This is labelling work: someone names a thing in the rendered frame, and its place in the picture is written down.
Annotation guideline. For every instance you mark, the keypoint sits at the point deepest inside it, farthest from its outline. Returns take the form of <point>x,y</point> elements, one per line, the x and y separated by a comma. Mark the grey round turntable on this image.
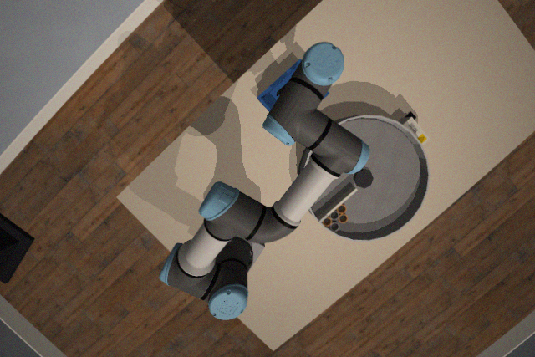
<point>387,193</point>

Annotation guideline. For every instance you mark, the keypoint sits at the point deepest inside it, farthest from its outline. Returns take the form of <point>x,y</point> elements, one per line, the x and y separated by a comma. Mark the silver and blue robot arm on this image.
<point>294,117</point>

